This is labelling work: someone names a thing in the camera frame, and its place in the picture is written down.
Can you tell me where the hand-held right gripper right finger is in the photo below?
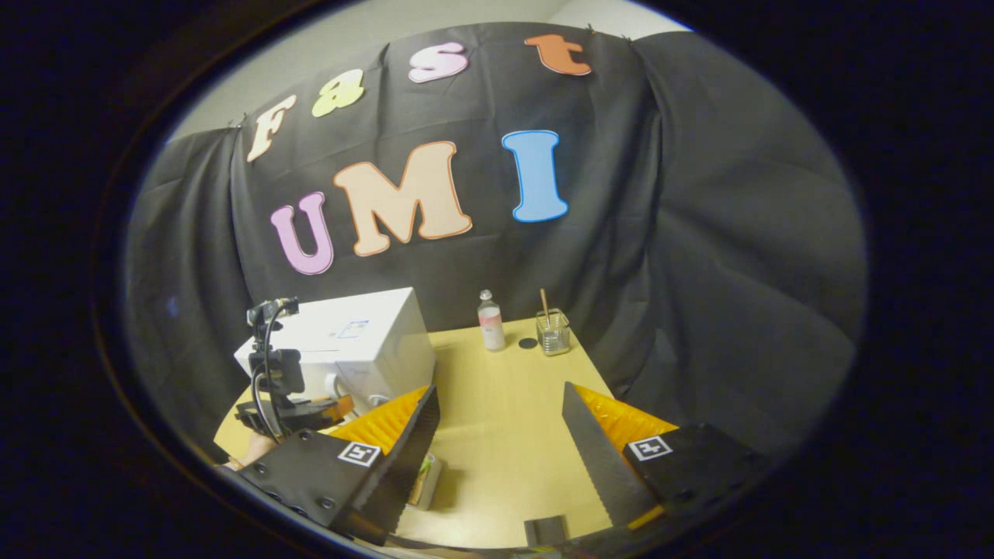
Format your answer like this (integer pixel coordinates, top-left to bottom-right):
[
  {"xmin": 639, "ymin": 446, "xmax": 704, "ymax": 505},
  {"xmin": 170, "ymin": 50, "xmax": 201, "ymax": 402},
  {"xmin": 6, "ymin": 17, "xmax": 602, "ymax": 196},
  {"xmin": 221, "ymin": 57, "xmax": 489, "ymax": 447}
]
[{"xmin": 561, "ymin": 380, "xmax": 777, "ymax": 536}]

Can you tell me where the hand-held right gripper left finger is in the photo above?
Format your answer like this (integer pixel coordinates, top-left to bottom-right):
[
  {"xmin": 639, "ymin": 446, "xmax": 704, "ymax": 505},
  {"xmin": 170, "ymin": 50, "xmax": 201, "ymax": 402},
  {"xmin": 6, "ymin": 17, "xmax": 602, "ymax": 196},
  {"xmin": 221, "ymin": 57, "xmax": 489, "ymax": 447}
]
[{"xmin": 233, "ymin": 384, "xmax": 441, "ymax": 546}]

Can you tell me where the sandwich with green lettuce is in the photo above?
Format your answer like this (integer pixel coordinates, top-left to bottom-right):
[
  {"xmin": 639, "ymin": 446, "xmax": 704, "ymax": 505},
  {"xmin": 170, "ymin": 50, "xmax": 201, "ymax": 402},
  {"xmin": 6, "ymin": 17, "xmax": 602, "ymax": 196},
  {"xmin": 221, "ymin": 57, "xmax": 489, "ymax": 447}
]
[{"xmin": 412, "ymin": 456, "xmax": 436, "ymax": 505}]

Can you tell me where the white rectangular dish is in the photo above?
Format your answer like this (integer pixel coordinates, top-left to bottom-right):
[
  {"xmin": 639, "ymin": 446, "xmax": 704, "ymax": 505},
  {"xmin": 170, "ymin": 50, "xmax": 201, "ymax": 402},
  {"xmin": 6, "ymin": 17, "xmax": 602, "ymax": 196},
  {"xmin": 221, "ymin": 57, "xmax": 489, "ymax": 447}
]
[{"xmin": 404, "ymin": 454, "xmax": 444, "ymax": 511}]

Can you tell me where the white microwave oven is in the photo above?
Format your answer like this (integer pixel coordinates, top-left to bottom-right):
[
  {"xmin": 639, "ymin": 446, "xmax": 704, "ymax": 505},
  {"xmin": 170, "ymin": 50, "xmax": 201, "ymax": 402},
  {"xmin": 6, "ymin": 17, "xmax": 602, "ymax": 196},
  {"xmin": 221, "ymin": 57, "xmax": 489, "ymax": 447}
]
[{"xmin": 235, "ymin": 287, "xmax": 437, "ymax": 416}]

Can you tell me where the square glass jar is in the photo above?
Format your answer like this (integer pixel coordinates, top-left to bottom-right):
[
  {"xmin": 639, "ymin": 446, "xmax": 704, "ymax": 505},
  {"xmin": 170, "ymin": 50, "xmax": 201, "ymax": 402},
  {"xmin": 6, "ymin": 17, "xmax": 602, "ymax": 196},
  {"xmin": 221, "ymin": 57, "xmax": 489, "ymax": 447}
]
[{"xmin": 536, "ymin": 308, "xmax": 572, "ymax": 356}]

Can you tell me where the small bottle with pink label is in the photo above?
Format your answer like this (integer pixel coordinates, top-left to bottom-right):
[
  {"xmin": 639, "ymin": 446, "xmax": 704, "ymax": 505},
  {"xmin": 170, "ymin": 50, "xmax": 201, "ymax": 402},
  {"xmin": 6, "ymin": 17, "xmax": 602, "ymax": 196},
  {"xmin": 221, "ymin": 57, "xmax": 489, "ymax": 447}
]
[{"xmin": 477, "ymin": 290, "xmax": 506, "ymax": 352}]

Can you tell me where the black backdrop cloth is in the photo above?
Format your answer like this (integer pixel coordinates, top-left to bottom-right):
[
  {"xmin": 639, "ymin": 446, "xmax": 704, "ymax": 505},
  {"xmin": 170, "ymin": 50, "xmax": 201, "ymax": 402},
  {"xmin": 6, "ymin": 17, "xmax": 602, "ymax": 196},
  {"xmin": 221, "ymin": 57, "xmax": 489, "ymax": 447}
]
[{"xmin": 124, "ymin": 22, "xmax": 869, "ymax": 467}]

